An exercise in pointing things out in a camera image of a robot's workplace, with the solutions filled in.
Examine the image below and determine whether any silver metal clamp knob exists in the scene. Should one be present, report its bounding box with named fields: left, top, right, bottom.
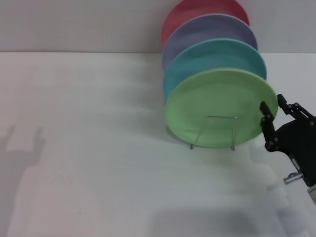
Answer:
left=283, top=172, right=303, bottom=185

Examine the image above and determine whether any light green round plate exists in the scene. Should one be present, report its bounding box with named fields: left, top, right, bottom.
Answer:
left=164, top=69, right=280, bottom=149

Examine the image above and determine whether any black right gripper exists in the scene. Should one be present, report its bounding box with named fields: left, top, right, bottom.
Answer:
left=259, top=93, right=316, bottom=188

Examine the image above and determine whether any cyan round plate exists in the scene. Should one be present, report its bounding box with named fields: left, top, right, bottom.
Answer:
left=162, top=38, right=268, bottom=99

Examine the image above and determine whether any chrome wire plate rack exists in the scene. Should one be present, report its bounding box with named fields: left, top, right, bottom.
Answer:
left=189, top=116, right=240, bottom=151

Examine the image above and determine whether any purple round plate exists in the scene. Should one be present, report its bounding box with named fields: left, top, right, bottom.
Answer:
left=161, top=14, right=259, bottom=72

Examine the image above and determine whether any red round plate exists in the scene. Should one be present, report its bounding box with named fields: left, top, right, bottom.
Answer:
left=160, top=0, right=250, bottom=49

